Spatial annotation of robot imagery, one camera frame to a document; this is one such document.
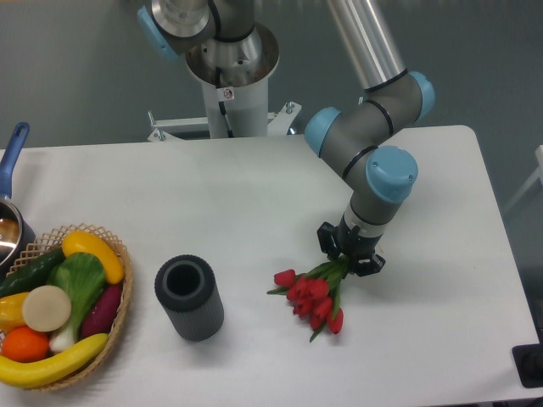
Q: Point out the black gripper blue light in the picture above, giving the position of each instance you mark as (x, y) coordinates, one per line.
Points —
(335, 241)

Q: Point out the red tulip bouquet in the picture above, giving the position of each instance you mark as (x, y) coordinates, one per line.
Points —
(315, 295)

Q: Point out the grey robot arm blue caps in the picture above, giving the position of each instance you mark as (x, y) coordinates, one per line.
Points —
(232, 56)

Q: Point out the dark grey ribbed vase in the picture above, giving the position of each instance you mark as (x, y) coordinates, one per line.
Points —
(186, 288)

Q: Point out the black device at table edge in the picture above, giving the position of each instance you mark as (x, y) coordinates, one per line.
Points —
(528, 361)

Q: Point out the purple sweet potato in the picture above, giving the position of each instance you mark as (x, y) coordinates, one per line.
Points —
(102, 315)

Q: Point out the green bok choy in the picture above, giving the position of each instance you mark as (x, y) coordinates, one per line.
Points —
(81, 276)

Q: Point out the yellow squash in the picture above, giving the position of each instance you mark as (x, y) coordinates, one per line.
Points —
(88, 243)

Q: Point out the woven wicker basket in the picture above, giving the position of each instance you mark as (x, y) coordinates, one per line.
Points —
(52, 240)

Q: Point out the beige round disc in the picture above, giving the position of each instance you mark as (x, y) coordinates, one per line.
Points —
(46, 308)

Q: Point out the green cucumber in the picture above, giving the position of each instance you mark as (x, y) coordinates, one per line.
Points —
(32, 275)

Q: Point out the orange fruit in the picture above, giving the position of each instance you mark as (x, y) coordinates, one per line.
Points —
(25, 345)

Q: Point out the yellow bell pepper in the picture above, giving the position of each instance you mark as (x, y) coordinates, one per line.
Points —
(11, 311)

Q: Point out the yellow banana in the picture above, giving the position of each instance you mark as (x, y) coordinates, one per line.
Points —
(44, 372)

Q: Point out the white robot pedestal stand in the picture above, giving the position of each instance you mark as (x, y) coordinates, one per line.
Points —
(233, 112)

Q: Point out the white frame at right edge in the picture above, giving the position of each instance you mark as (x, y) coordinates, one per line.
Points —
(529, 187)

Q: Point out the blue handled saucepan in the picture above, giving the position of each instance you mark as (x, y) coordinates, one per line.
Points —
(16, 234)

